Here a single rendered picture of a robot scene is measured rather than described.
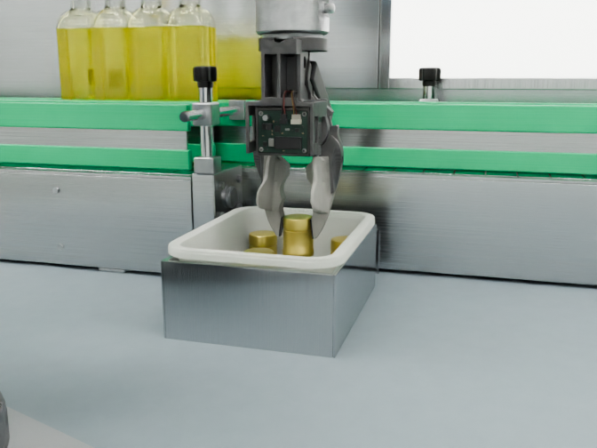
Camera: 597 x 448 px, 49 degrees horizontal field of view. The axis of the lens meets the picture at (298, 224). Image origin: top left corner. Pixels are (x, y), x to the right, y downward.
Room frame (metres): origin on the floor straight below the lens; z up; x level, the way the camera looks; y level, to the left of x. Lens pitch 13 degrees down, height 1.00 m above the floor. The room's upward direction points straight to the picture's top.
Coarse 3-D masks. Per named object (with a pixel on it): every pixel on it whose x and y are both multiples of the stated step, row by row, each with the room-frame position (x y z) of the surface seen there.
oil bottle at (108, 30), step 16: (96, 16) 0.97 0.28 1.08; (112, 16) 0.96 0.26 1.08; (128, 16) 0.97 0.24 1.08; (96, 32) 0.96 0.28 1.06; (112, 32) 0.96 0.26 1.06; (96, 48) 0.96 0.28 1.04; (112, 48) 0.96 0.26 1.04; (96, 64) 0.96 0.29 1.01; (112, 64) 0.96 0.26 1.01; (128, 64) 0.96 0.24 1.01; (96, 80) 0.97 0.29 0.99; (112, 80) 0.96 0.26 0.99; (128, 80) 0.96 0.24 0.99; (96, 96) 0.97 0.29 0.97; (112, 96) 0.96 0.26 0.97; (128, 96) 0.96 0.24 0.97
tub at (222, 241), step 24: (240, 216) 0.78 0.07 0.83; (264, 216) 0.80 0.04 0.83; (336, 216) 0.77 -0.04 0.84; (360, 216) 0.76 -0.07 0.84; (192, 240) 0.65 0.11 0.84; (216, 240) 0.70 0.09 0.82; (240, 240) 0.77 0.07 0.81; (360, 240) 0.66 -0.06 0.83; (240, 264) 0.59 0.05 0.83; (264, 264) 0.57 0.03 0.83; (288, 264) 0.57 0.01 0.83; (312, 264) 0.56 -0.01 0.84; (336, 264) 0.57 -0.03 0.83
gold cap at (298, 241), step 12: (288, 216) 0.73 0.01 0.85; (300, 216) 0.73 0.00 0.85; (288, 228) 0.71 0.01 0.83; (300, 228) 0.71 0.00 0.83; (288, 240) 0.71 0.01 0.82; (300, 240) 0.71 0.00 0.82; (312, 240) 0.72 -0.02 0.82; (288, 252) 0.71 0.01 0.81; (300, 252) 0.71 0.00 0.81; (312, 252) 0.72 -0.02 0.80
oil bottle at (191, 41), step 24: (168, 24) 0.94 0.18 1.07; (192, 24) 0.92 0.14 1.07; (168, 48) 0.94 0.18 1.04; (192, 48) 0.92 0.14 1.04; (216, 48) 0.97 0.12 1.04; (168, 72) 0.94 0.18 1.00; (192, 72) 0.93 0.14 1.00; (168, 96) 0.94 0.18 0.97; (192, 96) 0.93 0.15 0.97; (216, 96) 0.96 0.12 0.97
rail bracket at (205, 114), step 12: (204, 72) 0.78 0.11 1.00; (216, 72) 0.78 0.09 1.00; (204, 84) 0.78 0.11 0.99; (204, 96) 0.78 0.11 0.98; (192, 108) 0.78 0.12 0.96; (204, 108) 0.78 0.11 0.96; (216, 108) 0.79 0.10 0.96; (228, 108) 0.84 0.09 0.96; (240, 108) 0.88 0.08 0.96; (192, 120) 0.74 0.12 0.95; (204, 120) 0.78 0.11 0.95; (216, 120) 0.79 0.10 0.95; (204, 132) 0.78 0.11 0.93; (204, 144) 0.78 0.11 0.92; (204, 156) 0.78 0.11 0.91; (216, 156) 0.79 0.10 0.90; (204, 168) 0.78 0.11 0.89; (216, 168) 0.78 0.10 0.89
